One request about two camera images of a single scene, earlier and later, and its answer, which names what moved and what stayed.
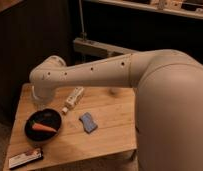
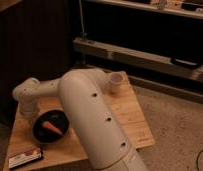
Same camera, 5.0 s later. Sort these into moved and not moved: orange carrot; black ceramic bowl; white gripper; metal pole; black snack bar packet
Moved: white gripper; black ceramic bowl; orange carrot
Not moved: metal pole; black snack bar packet
